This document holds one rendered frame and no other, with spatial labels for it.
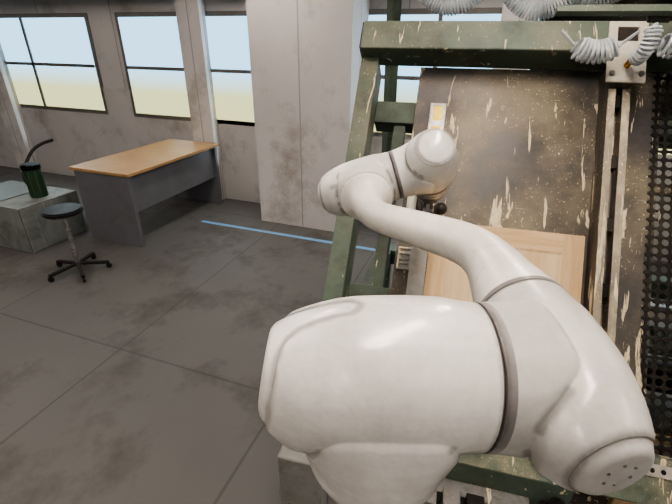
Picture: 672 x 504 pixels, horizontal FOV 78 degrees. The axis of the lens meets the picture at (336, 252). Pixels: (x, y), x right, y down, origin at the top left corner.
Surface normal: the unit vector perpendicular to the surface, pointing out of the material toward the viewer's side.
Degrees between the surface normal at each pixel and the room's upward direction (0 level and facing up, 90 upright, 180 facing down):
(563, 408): 45
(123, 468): 0
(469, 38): 54
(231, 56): 90
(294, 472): 90
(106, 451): 0
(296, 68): 90
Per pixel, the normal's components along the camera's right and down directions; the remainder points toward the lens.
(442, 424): 0.09, 0.26
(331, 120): -0.34, 0.42
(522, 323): 0.15, -0.81
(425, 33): -0.19, -0.17
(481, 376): 0.22, -0.24
